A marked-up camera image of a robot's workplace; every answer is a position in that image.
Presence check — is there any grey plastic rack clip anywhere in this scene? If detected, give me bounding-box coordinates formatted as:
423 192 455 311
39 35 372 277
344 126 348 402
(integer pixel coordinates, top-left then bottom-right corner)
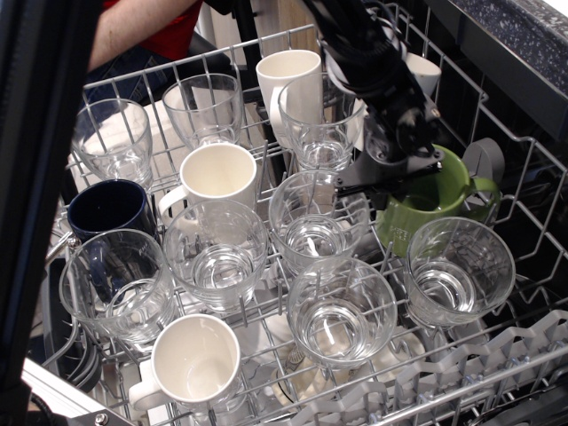
461 138 505 216

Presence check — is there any grey plastic tine row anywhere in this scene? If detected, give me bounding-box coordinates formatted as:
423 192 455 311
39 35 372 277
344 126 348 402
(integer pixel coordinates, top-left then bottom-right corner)
289 310 567 425

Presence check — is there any cream mug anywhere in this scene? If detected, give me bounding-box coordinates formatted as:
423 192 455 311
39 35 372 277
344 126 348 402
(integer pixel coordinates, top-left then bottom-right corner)
157 143 258 225
129 314 241 411

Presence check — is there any clear glass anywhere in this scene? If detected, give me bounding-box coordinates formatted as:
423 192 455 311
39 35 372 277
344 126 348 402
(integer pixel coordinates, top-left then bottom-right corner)
59 229 177 353
404 217 516 328
162 74 242 150
268 170 370 276
278 73 365 171
287 257 398 370
72 99 154 190
162 200 269 314

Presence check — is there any white mug back right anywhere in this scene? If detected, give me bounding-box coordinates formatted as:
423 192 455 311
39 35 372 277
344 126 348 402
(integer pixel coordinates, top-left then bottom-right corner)
406 52 442 99

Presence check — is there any person's bare forearm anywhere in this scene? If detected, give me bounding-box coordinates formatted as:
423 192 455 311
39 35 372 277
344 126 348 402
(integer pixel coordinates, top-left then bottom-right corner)
87 0 195 72

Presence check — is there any clear glass front centre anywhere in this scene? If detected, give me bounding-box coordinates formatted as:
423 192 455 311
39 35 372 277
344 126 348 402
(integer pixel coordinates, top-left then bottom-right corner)
287 257 398 370

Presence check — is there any white mug back centre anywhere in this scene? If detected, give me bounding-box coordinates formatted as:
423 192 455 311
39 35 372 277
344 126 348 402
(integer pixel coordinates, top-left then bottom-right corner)
256 50 321 149

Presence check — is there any cream mug centre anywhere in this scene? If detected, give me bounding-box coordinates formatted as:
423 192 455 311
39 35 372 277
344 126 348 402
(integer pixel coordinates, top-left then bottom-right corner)
157 143 258 225

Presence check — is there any clear glass back centre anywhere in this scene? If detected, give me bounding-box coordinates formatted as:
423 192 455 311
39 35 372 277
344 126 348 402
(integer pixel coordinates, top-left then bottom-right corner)
278 73 365 171

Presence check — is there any clear glass back middle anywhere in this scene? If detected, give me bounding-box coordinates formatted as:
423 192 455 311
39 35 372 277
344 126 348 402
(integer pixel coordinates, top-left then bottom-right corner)
162 74 242 150

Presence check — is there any clear glass centre left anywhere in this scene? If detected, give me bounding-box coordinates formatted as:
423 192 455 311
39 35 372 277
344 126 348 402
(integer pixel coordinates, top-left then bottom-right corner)
162 200 269 314

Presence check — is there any clear glass right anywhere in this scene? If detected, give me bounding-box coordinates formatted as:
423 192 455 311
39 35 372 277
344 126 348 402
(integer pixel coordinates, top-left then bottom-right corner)
404 217 516 328

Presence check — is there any clear glass back left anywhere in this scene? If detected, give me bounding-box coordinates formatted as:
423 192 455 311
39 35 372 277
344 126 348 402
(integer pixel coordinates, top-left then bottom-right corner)
72 99 154 190

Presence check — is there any grey wire dishwasher rack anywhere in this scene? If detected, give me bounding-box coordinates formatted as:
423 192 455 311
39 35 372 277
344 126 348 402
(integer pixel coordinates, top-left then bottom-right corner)
38 2 567 425

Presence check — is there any white mug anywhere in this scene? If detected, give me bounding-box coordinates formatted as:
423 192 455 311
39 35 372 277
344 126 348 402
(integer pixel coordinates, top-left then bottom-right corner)
406 52 442 99
256 50 321 149

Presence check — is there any dark blue mug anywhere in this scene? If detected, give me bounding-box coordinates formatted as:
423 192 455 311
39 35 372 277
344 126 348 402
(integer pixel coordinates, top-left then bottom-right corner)
67 179 158 242

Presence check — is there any green ceramic mug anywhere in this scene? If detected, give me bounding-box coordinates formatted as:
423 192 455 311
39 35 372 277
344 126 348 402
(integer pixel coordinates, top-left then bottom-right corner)
375 146 501 257

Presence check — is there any cream mug front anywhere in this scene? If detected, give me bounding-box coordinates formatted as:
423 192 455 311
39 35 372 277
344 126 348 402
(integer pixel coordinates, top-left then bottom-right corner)
129 314 241 411

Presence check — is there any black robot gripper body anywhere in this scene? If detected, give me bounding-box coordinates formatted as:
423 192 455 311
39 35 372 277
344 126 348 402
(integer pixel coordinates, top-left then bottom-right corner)
335 82 443 195

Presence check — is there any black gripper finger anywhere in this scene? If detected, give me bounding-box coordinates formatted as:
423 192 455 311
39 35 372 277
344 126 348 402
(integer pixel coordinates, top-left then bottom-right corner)
367 188 391 211
392 176 433 198

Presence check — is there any clear glass front left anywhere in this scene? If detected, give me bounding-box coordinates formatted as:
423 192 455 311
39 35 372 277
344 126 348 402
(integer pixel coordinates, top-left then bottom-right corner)
59 229 177 353

